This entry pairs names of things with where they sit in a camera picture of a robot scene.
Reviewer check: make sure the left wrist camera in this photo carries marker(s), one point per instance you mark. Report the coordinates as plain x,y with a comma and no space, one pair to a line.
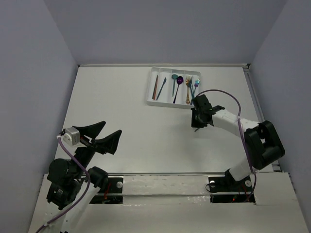
71,136

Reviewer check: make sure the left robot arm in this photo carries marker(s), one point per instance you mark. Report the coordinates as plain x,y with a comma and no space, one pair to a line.
73,185

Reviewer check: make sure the white cutlery tray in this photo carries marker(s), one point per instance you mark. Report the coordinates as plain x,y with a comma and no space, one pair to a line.
166,98

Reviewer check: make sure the ornate gold fork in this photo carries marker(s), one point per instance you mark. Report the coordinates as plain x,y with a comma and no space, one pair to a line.
187,82

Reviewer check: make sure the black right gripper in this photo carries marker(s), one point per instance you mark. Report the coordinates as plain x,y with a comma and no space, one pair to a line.
194,124

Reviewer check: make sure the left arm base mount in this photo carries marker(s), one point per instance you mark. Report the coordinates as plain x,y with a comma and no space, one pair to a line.
111,193

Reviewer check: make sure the orange chopstick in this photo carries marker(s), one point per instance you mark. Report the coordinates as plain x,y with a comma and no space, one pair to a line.
155,81

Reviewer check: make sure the dark blue knife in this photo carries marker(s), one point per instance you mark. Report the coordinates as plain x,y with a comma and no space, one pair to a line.
164,81

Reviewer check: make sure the shiny purple spoon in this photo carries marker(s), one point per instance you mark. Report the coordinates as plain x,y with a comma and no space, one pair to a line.
179,81

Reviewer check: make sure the matte dark blue fork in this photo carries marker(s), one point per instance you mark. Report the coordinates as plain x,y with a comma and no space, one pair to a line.
189,85

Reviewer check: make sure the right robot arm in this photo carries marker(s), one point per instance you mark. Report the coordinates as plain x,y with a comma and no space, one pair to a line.
260,140

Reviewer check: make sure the matte teal spoon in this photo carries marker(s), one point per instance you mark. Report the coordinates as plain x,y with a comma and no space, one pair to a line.
174,78

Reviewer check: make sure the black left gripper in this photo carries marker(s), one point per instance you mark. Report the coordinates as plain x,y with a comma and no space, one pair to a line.
92,143

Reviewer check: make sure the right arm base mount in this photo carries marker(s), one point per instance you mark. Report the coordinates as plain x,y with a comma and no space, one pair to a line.
237,192

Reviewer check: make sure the shiny blue fork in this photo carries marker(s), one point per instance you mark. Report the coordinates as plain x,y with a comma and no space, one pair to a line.
192,90

